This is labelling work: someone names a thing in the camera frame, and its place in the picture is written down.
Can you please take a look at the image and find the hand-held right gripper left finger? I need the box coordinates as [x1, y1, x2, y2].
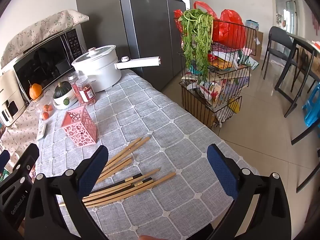
[24, 145, 110, 240]

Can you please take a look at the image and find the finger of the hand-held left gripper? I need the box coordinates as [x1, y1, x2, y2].
[14, 143, 40, 180]
[0, 149, 11, 178]

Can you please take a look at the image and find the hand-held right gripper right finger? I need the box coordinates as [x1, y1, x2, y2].
[207, 144, 292, 240]

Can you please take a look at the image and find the wooden brush stand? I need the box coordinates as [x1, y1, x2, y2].
[59, 136, 176, 208]

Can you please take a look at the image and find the white remote control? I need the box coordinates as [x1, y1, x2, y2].
[36, 122, 48, 141]

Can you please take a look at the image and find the bag of small tomatoes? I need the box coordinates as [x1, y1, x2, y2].
[35, 101, 55, 122]

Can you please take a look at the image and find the grey checked tablecloth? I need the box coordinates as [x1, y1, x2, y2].
[34, 69, 259, 240]

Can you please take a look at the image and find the white bowl with green knob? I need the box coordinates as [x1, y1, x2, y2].
[52, 90, 78, 110]

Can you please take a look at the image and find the white kitchen appliance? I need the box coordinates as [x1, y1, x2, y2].
[0, 69, 27, 127]

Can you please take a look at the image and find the large orange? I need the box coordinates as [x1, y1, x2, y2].
[29, 83, 43, 100]

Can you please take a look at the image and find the green squash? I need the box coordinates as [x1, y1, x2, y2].
[53, 81, 73, 98]

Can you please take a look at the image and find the labelled jar of red snacks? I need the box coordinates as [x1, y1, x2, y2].
[75, 76, 97, 105]

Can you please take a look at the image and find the pile of assorted food packets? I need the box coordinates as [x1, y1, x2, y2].
[182, 42, 253, 128]

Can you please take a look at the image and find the plain jar of red snacks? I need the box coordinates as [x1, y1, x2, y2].
[68, 71, 84, 103]

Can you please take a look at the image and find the white electric pot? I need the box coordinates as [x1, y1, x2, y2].
[72, 45, 162, 92]

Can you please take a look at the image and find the black microwave oven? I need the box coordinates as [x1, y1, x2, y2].
[12, 27, 84, 103]

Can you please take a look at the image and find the blue plastic stool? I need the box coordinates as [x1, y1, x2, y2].
[302, 82, 320, 128]

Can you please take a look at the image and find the white pot lid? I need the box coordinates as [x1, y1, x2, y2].
[72, 45, 117, 65]

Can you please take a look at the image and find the floral cover cloth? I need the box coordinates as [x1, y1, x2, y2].
[0, 9, 90, 68]

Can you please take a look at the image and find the cardboard box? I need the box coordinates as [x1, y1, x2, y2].
[250, 30, 264, 58]

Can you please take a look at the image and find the green leafy herb bunch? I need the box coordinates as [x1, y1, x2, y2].
[178, 9, 214, 85]

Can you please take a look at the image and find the dark grey refrigerator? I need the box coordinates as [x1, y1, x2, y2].
[74, 0, 187, 93]

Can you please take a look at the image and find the large red plastic bag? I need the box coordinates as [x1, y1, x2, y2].
[194, 1, 245, 49]

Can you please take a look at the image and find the black chair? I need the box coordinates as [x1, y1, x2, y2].
[261, 26, 299, 82]

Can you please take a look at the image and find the white and blue box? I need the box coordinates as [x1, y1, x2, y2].
[246, 19, 260, 30]

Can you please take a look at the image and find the black dining table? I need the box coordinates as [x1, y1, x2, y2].
[274, 33, 320, 193]

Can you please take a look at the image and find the small red plastic bag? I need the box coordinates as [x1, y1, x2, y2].
[174, 9, 187, 34]

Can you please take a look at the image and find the white framed glass door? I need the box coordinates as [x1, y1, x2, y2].
[273, 0, 300, 34]

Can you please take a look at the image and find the black wire basket rack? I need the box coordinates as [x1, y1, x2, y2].
[174, 17, 258, 130]

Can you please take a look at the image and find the red wall decoration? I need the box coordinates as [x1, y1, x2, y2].
[311, 12, 320, 34]

